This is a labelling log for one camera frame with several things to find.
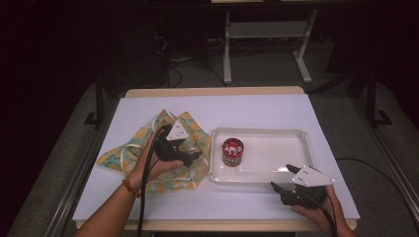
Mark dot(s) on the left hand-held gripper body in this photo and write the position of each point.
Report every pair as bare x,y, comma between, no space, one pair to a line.
168,148

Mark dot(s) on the white table cover sheet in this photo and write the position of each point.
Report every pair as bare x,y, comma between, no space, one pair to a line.
230,108

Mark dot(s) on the person's left hand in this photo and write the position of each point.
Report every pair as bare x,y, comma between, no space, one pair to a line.
148,171

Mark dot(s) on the yellow green patterned cloth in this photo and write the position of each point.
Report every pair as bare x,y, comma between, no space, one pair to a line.
128,148

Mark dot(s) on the white plastic tray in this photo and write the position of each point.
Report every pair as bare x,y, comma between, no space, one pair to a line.
273,151

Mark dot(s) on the white metal frame stand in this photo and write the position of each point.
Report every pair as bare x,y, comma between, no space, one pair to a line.
227,49

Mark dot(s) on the red round tin can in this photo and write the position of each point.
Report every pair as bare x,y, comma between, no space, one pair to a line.
232,151

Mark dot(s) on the person's right hand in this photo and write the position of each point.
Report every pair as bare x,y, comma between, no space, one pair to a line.
324,214

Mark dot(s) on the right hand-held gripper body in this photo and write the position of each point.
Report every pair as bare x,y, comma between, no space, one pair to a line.
309,177

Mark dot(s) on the black metal stand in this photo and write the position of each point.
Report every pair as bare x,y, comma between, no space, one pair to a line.
100,98
371,98

